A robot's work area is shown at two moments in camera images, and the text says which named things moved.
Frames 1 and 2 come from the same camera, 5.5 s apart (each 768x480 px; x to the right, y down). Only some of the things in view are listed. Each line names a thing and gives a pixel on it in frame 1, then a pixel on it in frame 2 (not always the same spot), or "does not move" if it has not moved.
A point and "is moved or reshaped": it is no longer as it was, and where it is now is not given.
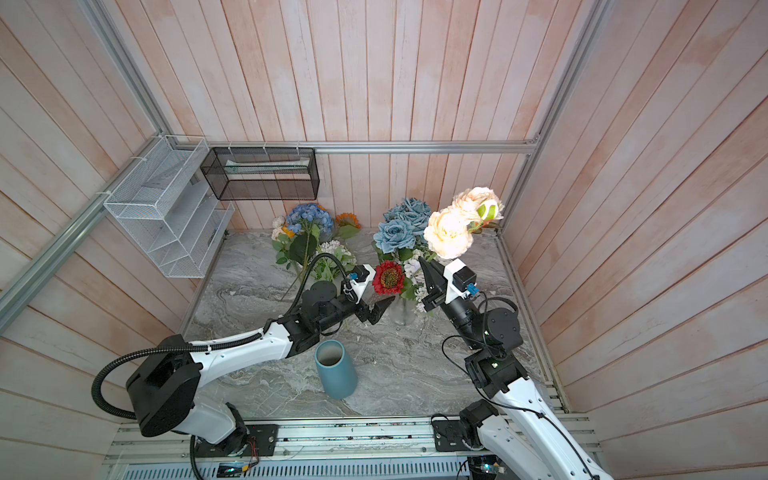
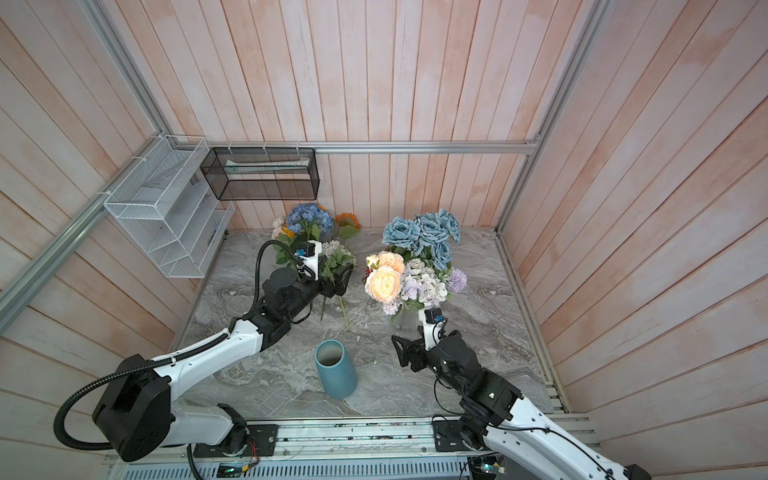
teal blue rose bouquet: x=402 y=225 is moved or reshaped
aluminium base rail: x=352 y=451 does not move
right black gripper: x=436 y=280 → x=407 y=353
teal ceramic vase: x=337 y=372 does not move
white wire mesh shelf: x=166 y=206 does not move
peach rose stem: x=449 y=232 → x=383 y=278
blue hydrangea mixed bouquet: x=302 y=234 does not move
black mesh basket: x=262 y=173 does not move
